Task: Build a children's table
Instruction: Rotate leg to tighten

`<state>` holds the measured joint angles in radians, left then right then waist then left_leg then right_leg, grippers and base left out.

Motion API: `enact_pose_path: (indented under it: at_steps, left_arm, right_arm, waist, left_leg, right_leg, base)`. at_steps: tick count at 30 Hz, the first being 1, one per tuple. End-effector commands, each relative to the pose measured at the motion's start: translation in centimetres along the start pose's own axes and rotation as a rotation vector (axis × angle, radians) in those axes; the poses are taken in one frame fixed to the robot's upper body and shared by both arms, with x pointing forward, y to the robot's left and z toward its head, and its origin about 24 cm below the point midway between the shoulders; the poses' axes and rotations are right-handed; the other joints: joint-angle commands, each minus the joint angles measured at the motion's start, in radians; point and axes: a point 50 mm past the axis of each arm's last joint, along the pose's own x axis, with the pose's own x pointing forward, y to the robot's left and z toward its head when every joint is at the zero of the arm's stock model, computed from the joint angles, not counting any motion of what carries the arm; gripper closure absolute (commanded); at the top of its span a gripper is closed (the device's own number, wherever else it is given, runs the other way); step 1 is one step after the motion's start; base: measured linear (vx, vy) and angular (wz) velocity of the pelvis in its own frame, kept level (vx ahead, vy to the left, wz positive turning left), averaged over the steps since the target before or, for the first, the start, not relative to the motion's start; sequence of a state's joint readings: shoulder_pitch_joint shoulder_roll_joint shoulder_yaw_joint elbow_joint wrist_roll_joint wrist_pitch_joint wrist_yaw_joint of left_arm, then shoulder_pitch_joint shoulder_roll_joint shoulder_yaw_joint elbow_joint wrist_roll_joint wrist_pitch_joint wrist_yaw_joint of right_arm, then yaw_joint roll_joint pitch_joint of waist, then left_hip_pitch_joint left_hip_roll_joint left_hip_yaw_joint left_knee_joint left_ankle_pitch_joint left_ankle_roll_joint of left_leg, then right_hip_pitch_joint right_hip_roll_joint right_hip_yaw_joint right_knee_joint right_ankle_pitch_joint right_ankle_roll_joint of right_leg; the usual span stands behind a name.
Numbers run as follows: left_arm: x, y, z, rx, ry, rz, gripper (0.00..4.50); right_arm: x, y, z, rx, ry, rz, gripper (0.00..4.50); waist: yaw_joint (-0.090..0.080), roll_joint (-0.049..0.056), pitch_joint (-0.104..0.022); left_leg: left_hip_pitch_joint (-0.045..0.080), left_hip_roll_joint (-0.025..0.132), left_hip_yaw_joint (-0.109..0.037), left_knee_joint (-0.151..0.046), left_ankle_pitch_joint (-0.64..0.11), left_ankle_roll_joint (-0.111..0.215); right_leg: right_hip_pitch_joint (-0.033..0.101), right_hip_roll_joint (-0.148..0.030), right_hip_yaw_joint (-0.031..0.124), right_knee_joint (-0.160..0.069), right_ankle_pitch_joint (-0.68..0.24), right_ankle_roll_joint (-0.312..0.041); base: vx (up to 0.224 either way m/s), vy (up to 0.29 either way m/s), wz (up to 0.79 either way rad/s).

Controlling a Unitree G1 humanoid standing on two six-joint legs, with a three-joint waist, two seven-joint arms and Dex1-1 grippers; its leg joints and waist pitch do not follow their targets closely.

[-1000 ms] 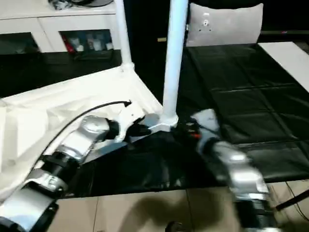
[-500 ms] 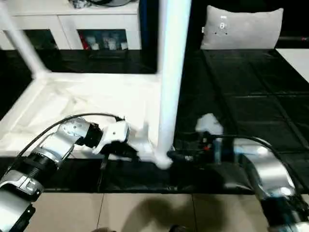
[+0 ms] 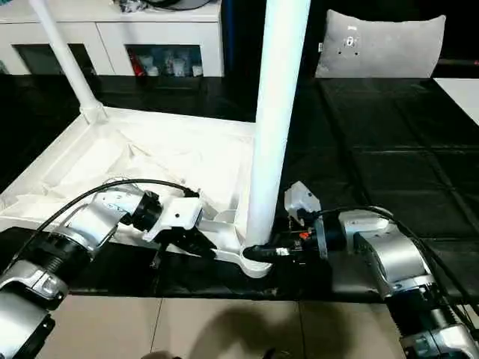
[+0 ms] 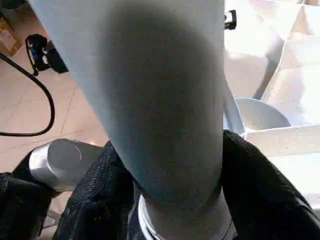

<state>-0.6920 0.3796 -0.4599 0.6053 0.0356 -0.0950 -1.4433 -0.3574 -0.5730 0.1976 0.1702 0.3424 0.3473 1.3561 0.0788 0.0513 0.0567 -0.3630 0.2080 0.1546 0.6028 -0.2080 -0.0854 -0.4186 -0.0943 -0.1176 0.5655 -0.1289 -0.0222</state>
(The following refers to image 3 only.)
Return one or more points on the white plastic table top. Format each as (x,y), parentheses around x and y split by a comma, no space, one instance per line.
(131,149)

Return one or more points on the white plastic table leg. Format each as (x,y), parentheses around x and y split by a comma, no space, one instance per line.
(67,56)
(278,112)

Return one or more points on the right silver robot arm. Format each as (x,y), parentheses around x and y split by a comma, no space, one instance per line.
(396,247)

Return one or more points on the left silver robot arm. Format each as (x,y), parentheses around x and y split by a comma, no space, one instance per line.
(82,228)

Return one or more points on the black mat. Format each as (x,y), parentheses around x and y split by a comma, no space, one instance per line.
(393,131)

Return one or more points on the red item behind glass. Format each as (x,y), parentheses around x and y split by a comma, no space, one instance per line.
(137,63)

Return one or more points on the white cabinet with glass doors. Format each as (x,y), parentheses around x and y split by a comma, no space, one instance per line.
(131,30)

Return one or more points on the grey cushion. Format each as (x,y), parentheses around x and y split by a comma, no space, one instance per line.
(378,45)

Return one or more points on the white flat board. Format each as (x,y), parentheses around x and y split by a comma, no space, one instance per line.
(460,97)

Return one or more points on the black flat monitor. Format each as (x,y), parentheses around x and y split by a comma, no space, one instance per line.
(460,61)

